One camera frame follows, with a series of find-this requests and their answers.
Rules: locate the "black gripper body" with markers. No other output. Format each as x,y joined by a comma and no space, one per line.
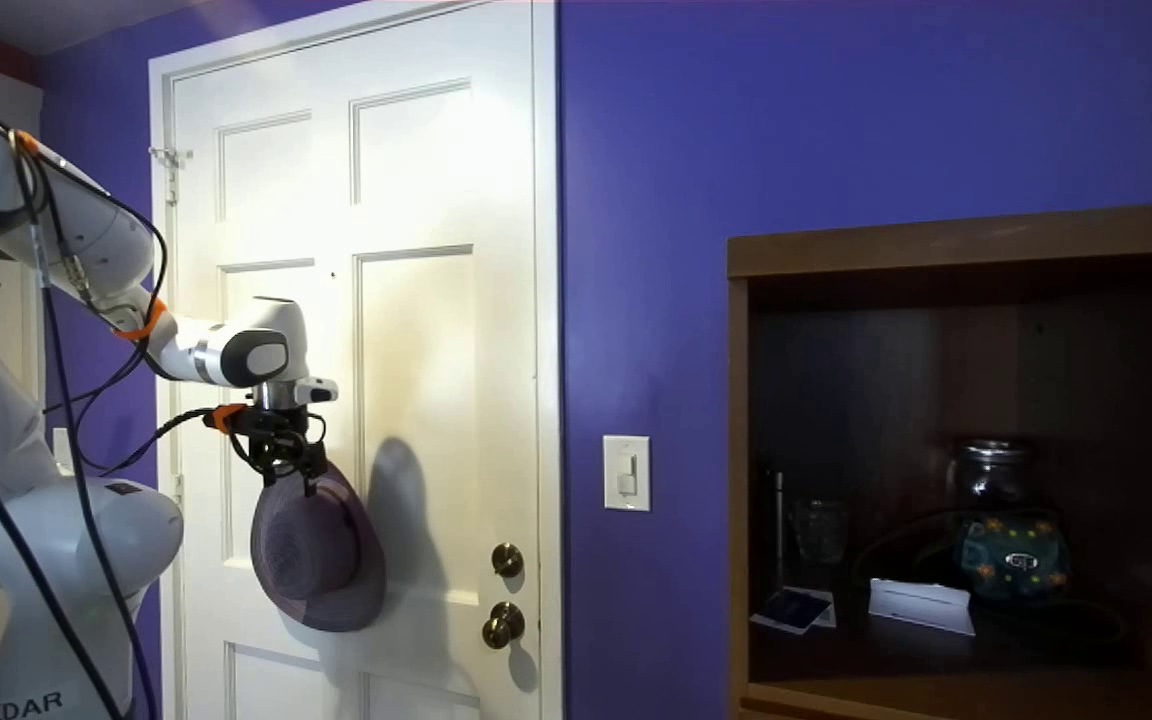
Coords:
279,428

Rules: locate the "purple woven brimmed hat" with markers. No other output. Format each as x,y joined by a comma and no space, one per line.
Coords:
318,561

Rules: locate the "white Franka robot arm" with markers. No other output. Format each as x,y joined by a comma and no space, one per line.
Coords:
41,532

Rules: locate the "dark wooden cabinet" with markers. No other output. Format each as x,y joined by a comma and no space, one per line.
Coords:
950,241

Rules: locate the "brass door knob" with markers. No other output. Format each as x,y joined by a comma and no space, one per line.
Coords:
502,626
505,561

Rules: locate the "small metal door hook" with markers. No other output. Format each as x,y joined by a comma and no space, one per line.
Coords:
173,167

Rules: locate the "white panelled door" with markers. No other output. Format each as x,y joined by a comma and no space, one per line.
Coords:
442,174

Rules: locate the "dark drinking glass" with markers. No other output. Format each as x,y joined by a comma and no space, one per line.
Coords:
817,541

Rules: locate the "white box on shelf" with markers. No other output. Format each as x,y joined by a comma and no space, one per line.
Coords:
921,607

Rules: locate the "painted glass jar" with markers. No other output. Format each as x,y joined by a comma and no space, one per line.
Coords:
1008,546

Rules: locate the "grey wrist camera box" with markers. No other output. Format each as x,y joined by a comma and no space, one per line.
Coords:
318,392

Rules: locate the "white light switch plate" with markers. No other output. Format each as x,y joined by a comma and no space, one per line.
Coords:
625,473

